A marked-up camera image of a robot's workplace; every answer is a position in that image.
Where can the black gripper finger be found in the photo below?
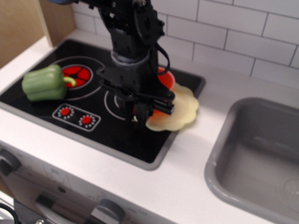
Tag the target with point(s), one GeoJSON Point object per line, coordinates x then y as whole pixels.
{"type": "Point", "coordinates": [164, 106]}
{"type": "Point", "coordinates": [142, 112]}

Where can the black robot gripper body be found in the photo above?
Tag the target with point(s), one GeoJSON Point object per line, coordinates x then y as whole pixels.
{"type": "Point", "coordinates": [134, 85]}

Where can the red plastic cup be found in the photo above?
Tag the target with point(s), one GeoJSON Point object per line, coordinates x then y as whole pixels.
{"type": "Point", "coordinates": [168, 80]}

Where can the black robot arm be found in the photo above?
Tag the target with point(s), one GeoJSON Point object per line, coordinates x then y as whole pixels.
{"type": "Point", "coordinates": [135, 29]}

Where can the pale yellow scalloped plate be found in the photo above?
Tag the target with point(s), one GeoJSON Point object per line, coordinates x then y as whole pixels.
{"type": "Point", "coordinates": [185, 112]}

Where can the black toy stove top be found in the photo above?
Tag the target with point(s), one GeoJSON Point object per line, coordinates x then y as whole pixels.
{"type": "Point", "coordinates": [89, 113]}

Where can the green toy bell pepper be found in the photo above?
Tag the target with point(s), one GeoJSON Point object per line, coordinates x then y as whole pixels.
{"type": "Point", "coordinates": [46, 84]}

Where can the grey right oven knob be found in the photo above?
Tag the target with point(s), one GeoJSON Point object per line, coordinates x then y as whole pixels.
{"type": "Point", "coordinates": [108, 212]}

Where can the grey oven knob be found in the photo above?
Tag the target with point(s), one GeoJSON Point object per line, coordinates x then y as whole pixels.
{"type": "Point", "coordinates": [8, 162]}
{"type": "Point", "coordinates": [108, 212]}

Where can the grey toy sink basin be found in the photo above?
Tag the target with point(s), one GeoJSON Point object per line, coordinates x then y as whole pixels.
{"type": "Point", "coordinates": [254, 164]}

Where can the wooden side panel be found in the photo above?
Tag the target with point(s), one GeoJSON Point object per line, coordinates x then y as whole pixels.
{"type": "Point", "coordinates": [24, 22]}

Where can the grey left oven knob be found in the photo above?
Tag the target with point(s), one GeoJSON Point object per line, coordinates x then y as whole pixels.
{"type": "Point", "coordinates": [8, 162]}

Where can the grey oven door handle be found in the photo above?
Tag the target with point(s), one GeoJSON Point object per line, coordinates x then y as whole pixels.
{"type": "Point", "coordinates": [63, 212]}

